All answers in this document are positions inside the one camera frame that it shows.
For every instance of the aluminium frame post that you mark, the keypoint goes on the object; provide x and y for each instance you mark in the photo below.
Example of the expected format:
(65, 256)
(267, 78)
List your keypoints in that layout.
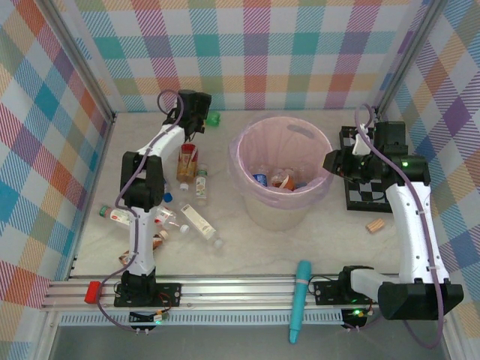
(407, 56)
(89, 75)

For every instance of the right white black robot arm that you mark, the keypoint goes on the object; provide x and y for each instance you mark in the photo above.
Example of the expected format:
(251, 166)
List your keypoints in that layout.
(416, 232)

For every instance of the clear bottle with blue label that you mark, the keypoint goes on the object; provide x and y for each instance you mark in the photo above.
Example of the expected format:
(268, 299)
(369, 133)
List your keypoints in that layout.
(260, 179)

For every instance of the clear bottle with blue cap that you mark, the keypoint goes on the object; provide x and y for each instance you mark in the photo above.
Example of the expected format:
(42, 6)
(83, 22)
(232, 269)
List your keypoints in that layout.
(168, 197)

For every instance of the green plastic soda bottle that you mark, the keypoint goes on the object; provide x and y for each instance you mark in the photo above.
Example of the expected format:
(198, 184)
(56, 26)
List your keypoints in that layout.
(213, 119)

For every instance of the brown coffee bottle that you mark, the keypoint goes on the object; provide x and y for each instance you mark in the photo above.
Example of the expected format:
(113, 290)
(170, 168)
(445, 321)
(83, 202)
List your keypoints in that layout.
(161, 240)

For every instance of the clear bottle with red print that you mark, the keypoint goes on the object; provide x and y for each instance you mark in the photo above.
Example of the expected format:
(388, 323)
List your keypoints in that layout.
(167, 216)

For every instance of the small wooden block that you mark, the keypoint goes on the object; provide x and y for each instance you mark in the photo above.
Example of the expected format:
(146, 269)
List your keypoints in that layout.
(375, 226)

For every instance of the black grey chessboard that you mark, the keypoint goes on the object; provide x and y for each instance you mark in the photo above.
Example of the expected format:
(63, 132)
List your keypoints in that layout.
(365, 198)

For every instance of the small black controller board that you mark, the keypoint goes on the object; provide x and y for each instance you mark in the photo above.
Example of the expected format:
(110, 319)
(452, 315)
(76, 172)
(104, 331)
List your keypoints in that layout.
(144, 318)
(356, 315)

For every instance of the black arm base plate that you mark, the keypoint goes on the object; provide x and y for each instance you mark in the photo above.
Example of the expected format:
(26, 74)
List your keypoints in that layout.
(326, 292)
(168, 294)

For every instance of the red block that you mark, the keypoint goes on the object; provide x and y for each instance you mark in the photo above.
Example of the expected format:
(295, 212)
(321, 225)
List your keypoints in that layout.
(93, 292)

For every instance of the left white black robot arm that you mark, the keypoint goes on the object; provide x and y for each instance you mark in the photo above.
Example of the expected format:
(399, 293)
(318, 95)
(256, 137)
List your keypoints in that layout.
(142, 240)

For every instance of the teal pen-shaped tool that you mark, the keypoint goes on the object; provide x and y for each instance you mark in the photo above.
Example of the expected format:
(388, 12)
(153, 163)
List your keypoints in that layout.
(302, 292)

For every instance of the bin with plastic liner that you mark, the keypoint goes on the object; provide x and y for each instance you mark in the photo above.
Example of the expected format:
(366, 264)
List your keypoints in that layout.
(262, 142)

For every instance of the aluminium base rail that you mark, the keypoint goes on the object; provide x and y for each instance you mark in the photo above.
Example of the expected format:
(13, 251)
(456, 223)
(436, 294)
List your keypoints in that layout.
(243, 292)

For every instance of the white green-label bottle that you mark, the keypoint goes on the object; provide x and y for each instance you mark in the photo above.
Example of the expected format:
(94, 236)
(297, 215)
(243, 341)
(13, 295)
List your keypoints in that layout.
(116, 215)

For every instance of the clear bottle tall white label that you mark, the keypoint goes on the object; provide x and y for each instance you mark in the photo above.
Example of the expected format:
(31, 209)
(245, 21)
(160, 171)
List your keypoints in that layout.
(195, 219)

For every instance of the beige plastic waste bin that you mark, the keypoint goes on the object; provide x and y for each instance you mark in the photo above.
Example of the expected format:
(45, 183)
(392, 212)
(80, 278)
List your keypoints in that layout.
(277, 217)

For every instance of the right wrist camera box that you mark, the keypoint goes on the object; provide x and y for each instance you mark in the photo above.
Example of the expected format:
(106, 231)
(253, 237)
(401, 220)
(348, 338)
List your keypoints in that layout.
(360, 146)

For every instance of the clear bottle with white cap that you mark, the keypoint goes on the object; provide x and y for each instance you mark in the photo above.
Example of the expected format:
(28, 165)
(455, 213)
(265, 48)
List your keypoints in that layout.
(183, 186)

